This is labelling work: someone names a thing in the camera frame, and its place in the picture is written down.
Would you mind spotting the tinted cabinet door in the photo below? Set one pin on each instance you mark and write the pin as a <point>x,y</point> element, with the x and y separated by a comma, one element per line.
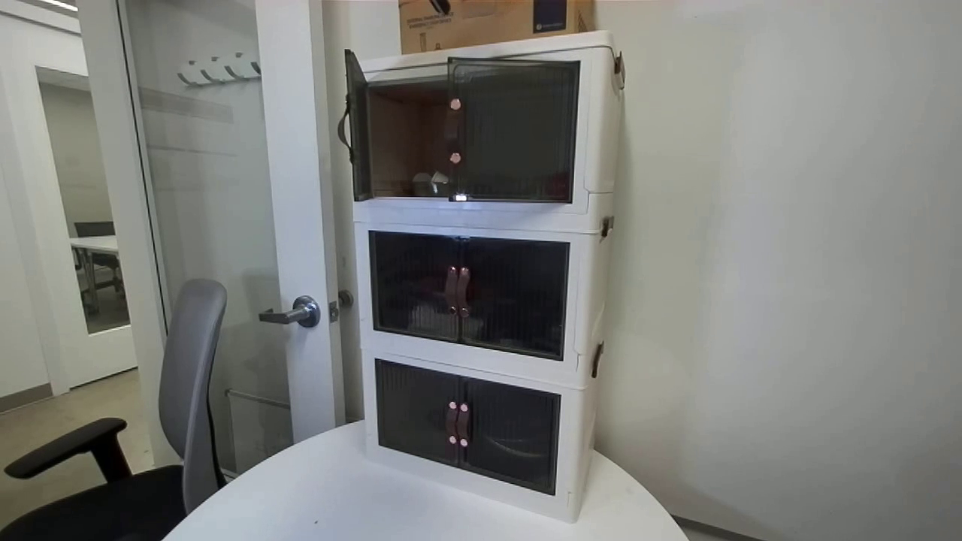
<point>512,438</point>
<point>357,130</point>
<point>521,130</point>
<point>516,301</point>
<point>411,285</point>
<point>412,409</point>

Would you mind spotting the small white object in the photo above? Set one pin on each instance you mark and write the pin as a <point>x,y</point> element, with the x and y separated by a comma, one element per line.
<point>430,185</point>

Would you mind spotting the white stacked storage cabinet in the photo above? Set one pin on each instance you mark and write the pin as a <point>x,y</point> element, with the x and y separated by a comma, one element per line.
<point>590,301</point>

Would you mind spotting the white room door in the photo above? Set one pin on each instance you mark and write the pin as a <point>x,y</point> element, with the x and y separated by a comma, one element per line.
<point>296,198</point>

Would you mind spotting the brown cardboard box with labels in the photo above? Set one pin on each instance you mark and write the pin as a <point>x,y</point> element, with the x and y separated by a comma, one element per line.
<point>491,26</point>

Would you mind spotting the gray mesh office chair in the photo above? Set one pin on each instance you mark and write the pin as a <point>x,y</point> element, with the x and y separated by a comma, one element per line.
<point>197,380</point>

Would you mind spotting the white coat hook rack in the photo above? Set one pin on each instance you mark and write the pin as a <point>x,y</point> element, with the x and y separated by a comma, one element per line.
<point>222,71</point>

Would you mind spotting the white office desk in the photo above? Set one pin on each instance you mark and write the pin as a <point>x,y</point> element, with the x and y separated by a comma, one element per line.
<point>96,243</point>

